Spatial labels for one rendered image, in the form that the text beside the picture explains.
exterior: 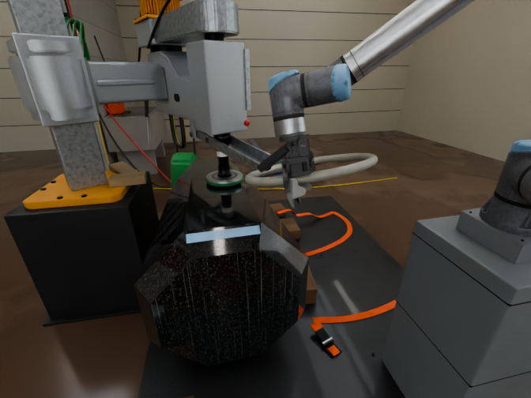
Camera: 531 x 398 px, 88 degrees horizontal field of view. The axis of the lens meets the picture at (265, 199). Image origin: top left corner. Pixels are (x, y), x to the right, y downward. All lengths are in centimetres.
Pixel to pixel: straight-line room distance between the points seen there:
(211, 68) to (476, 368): 152
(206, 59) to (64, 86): 73
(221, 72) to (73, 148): 93
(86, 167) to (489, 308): 193
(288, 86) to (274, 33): 576
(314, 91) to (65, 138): 142
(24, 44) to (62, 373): 160
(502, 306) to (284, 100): 85
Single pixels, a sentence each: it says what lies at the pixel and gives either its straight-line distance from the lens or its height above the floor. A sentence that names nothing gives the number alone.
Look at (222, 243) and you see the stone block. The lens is 116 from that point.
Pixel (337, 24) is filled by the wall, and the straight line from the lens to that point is 701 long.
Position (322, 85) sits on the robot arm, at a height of 136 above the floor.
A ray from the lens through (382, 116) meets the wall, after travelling 771.
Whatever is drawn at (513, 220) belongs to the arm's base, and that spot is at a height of 96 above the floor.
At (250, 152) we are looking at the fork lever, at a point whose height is 102.
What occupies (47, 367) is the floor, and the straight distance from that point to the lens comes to 204.
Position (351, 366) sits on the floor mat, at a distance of 171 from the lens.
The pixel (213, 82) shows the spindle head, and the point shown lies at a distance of 142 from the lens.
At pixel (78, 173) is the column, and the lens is 190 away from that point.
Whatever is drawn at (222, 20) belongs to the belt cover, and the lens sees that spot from 144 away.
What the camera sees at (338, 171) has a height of 112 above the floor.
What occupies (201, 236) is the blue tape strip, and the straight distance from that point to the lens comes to 117.
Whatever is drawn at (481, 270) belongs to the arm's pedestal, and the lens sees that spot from 110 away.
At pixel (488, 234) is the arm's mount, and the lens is 118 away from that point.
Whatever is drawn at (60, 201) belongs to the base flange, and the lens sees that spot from 184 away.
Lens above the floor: 139
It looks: 25 degrees down
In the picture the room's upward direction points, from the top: 1 degrees counter-clockwise
